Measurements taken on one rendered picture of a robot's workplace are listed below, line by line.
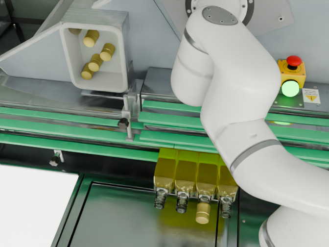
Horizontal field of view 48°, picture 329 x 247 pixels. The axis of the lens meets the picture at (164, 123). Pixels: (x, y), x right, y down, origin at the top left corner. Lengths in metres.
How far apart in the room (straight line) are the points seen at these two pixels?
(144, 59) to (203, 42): 0.61
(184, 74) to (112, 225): 0.63
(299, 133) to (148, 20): 0.51
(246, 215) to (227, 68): 0.75
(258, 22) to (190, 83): 0.33
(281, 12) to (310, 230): 0.51
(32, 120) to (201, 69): 0.73
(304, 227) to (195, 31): 0.31
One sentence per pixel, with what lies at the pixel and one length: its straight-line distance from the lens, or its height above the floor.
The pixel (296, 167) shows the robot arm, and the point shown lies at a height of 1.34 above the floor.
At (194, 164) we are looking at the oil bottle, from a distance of 1.05.
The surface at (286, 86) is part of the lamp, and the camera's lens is 1.05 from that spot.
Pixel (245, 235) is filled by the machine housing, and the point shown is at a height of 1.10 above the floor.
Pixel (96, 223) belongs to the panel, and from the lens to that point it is 1.14.
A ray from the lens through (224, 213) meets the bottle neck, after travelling 0.99.
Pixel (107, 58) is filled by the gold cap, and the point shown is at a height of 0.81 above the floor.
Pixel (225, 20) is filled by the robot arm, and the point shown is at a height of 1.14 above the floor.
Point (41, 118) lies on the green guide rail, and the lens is 1.22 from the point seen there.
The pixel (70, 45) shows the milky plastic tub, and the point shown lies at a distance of 1.11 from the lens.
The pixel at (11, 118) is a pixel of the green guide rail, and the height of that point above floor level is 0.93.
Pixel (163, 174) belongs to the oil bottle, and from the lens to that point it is 1.02.
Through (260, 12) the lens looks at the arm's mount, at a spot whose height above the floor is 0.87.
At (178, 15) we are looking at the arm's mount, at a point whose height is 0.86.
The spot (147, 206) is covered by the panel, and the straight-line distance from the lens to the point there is 1.15.
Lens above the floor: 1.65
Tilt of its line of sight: 43 degrees down
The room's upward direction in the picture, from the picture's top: 167 degrees counter-clockwise
